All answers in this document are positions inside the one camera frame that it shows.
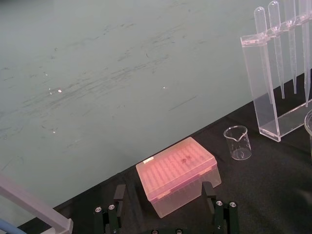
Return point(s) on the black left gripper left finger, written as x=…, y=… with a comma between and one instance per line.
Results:
x=114, y=219

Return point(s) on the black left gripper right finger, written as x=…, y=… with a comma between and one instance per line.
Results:
x=224, y=217

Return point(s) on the black table cloth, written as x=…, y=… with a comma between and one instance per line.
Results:
x=263, y=190

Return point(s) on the pink translucent pipette tip box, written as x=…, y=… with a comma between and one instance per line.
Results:
x=175, y=170

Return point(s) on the small clear glass beaker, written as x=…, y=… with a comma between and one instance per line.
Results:
x=239, y=146

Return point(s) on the clear acrylic pipette rack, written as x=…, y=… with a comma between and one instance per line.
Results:
x=264, y=117

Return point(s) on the large clear glass beaker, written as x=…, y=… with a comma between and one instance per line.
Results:
x=309, y=131

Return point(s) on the clear plastic transfer pipette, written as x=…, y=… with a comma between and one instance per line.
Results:
x=292, y=61
x=278, y=61
x=307, y=61
x=264, y=61

